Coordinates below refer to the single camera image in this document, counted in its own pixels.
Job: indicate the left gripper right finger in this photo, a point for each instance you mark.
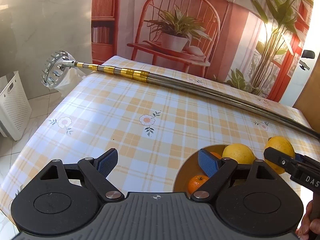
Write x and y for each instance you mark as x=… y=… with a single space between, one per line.
x=218 y=171

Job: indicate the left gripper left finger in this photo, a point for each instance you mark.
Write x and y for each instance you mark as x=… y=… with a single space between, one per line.
x=93 y=172

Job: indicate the small orange tangerine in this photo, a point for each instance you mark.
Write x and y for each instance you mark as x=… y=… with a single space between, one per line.
x=216 y=155

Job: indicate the orange tangerine with stem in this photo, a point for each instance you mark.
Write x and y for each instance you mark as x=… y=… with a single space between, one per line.
x=196 y=182

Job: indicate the large yellow grapefruit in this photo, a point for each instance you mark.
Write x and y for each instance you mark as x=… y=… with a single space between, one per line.
x=240 y=153

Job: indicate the yellow lemon fruit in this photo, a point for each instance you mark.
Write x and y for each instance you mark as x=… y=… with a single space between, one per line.
x=282 y=147

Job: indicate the person's right hand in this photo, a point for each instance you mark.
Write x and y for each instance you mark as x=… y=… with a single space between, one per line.
x=303 y=231

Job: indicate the white round plate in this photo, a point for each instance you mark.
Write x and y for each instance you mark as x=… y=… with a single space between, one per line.
x=191 y=168

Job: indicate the wooden board panel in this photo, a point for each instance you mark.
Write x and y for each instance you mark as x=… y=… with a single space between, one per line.
x=309 y=100

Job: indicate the checked floral tablecloth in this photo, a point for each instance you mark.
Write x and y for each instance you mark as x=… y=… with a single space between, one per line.
x=154 y=130

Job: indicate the white perforated laundry basket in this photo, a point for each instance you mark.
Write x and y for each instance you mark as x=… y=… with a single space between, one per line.
x=15 y=108

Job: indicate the metal fruit picker head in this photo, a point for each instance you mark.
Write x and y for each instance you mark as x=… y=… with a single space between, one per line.
x=57 y=66

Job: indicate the telescopic metal pole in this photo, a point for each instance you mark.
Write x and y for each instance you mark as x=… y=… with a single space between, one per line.
x=184 y=86

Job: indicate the printed room backdrop cloth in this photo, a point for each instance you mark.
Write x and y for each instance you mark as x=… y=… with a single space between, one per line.
x=251 y=45

